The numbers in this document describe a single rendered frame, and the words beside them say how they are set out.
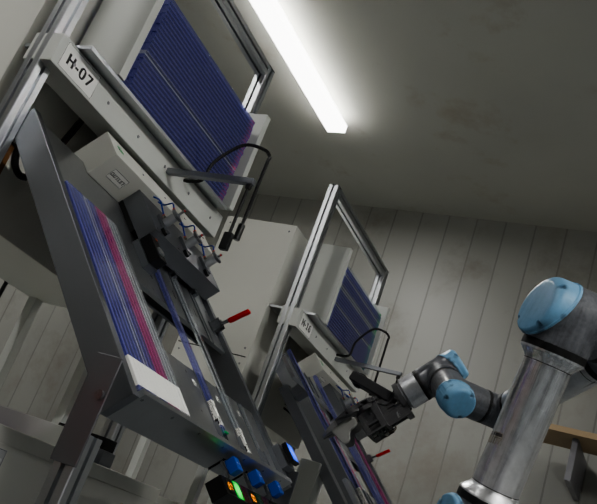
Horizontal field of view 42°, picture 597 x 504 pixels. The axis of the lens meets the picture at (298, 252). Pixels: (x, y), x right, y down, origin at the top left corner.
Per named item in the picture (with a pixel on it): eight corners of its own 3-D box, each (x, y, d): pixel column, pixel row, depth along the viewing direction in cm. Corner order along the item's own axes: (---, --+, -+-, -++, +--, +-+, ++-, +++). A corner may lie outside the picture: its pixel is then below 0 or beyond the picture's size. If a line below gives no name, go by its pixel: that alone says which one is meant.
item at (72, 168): (209, 362, 198) (226, 352, 198) (52, 242, 144) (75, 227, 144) (168, 267, 217) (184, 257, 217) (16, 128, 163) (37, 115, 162)
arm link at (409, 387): (408, 367, 179) (416, 378, 186) (391, 378, 180) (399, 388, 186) (424, 394, 175) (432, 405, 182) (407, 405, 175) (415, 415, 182)
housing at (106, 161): (169, 280, 215) (213, 253, 214) (64, 187, 174) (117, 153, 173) (160, 259, 219) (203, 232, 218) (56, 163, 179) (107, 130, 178)
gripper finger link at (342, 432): (327, 452, 178) (362, 431, 177) (316, 430, 181) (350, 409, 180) (331, 455, 180) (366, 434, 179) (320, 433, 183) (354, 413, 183)
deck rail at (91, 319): (106, 417, 122) (139, 397, 122) (99, 414, 121) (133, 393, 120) (15, 129, 163) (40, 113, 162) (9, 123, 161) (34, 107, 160)
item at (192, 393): (273, 488, 177) (285, 481, 177) (118, 402, 123) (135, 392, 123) (242, 417, 188) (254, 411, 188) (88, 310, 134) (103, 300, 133)
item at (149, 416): (265, 499, 177) (292, 483, 176) (106, 418, 122) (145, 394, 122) (263, 494, 177) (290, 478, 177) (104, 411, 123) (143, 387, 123)
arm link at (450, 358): (458, 355, 174) (448, 341, 182) (416, 381, 175) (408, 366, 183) (475, 382, 176) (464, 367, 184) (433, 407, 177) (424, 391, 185)
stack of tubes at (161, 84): (222, 202, 219) (255, 123, 228) (126, 87, 177) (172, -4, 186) (186, 197, 225) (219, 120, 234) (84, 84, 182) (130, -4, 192)
